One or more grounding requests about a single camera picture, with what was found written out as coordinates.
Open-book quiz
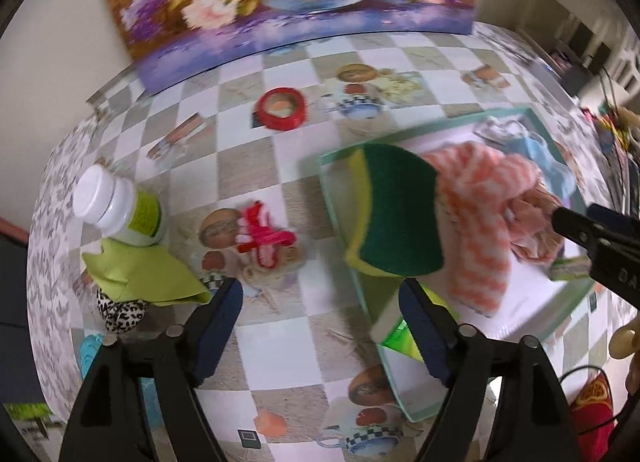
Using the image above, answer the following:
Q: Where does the teal rimmed white tray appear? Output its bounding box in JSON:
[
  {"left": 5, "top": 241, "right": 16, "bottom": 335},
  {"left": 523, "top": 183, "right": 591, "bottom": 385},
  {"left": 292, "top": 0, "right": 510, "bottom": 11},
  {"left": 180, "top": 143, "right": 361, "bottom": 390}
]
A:
[{"left": 318, "top": 106, "right": 598, "bottom": 424}]

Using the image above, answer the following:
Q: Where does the bright green packet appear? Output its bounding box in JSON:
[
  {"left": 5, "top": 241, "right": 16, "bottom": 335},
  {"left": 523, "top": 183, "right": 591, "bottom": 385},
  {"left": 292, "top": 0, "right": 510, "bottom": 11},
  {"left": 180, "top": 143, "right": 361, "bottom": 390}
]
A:
[{"left": 372, "top": 309, "right": 426, "bottom": 363}]

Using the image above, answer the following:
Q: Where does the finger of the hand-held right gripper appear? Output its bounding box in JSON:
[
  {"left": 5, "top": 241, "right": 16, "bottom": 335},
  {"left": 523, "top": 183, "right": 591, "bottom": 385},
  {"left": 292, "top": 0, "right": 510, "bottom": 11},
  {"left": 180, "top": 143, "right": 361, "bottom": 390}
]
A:
[
  {"left": 551, "top": 206, "right": 608, "bottom": 249},
  {"left": 587, "top": 203, "right": 640, "bottom": 235}
]

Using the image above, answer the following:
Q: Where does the red printed bag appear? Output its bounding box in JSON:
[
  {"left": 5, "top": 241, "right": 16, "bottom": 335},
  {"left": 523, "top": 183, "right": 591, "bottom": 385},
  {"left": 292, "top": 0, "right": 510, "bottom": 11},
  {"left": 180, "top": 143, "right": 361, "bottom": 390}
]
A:
[{"left": 570, "top": 374, "right": 616, "bottom": 450}]

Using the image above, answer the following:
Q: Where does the white bottle with green label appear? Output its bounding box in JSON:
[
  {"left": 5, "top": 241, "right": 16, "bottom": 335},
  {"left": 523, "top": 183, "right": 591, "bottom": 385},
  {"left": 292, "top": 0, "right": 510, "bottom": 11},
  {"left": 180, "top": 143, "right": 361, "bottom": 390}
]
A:
[{"left": 72, "top": 164, "right": 168, "bottom": 247}]

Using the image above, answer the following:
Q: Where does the person's right hand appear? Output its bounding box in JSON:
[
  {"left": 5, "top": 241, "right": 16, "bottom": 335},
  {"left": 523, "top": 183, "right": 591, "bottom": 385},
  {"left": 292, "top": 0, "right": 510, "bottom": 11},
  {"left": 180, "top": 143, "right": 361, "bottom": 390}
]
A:
[{"left": 609, "top": 326, "right": 640, "bottom": 393}]

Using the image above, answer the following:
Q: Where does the light blue cloth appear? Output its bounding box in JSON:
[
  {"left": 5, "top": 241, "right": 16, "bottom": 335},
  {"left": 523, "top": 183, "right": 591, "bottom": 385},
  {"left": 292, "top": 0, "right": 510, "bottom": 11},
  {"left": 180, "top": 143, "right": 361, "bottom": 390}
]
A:
[{"left": 510, "top": 134, "right": 576, "bottom": 203}]

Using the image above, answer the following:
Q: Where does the red tape roll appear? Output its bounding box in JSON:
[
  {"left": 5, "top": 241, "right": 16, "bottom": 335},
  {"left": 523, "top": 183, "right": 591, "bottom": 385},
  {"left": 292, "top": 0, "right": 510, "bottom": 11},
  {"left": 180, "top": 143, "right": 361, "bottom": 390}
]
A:
[{"left": 256, "top": 88, "right": 307, "bottom": 131}]

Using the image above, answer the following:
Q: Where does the red white hair clip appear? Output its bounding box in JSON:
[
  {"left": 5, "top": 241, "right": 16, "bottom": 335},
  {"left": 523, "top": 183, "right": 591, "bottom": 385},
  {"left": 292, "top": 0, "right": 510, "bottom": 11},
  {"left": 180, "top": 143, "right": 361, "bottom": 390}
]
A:
[{"left": 235, "top": 201, "right": 298, "bottom": 267}]

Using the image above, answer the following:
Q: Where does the leopard print cloth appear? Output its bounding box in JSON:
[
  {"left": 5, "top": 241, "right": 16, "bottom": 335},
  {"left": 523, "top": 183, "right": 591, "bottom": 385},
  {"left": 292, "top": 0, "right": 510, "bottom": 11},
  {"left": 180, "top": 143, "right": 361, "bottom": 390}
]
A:
[{"left": 95, "top": 289, "right": 148, "bottom": 335}]

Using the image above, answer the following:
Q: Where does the black cable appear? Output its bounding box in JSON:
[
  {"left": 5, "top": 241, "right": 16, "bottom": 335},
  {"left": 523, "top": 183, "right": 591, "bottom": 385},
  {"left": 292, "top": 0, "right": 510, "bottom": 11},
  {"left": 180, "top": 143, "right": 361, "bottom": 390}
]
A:
[{"left": 557, "top": 366, "right": 640, "bottom": 438}]

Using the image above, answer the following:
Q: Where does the peach cloth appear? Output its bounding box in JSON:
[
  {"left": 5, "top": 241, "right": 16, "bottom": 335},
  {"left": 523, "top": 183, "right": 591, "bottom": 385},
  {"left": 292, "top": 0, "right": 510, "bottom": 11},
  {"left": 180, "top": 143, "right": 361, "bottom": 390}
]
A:
[{"left": 507, "top": 184, "right": 568, "bottom": 263}]

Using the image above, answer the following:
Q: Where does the teal cloth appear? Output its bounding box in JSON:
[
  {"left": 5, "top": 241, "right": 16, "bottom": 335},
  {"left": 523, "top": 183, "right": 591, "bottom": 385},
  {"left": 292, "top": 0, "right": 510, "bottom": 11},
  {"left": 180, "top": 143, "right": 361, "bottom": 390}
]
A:
[{"left": 79, "top": 334, "right": 108, "bottom": 385}]

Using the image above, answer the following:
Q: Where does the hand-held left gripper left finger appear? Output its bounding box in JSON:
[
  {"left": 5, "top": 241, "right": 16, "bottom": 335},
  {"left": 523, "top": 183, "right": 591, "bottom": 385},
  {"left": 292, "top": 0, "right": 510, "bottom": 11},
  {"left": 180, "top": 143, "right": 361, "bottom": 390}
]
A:
[{"left": 59, "top": 277, "right": 245, "bottom": 462}]

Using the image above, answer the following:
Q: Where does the orange zigzag cloth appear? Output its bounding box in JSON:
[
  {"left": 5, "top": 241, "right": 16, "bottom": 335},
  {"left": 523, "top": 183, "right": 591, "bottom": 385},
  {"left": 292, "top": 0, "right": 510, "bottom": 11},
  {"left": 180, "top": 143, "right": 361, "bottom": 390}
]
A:
[{"left": 422, "top": 142, "right": 543, "bottom": 317}]

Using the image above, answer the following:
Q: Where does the pile of colourful clutter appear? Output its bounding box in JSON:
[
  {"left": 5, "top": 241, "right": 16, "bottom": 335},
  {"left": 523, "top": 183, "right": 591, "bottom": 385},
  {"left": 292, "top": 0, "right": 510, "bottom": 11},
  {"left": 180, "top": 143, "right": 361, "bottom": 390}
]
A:
[{"left": 580, "top": 102, "right": 640, "bottom": 155}]

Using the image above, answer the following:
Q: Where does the lime green cloth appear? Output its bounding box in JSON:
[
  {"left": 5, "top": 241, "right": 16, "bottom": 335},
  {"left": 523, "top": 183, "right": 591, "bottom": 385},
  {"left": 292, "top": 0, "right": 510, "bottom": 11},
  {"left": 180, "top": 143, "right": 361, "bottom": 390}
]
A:
[{"left": 80, "top": 237, "right": 213, "bottom": 307}]

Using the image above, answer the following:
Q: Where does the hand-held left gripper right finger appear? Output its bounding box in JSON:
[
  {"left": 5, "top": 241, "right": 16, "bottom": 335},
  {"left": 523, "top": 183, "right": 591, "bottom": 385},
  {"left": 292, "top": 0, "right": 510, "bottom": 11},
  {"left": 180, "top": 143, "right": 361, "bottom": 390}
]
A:
[{"left": 398, "top": 278, "right": 573, "bottom": 462}]

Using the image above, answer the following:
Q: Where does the checkered printed tablecloth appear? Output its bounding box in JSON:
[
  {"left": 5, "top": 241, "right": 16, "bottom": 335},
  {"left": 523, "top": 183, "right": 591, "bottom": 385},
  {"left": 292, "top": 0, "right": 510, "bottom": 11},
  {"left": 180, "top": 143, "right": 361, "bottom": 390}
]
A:
[{"left": 27, "top": 22, "right": 640, "bottom": 462}]

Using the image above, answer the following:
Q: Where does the green and yellow sponge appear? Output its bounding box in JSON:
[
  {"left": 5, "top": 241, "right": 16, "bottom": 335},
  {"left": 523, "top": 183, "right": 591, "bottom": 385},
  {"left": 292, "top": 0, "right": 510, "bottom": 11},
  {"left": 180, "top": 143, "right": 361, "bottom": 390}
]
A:
[{"left": 344, "top": 143, "right": 446, "bottom": 277}]

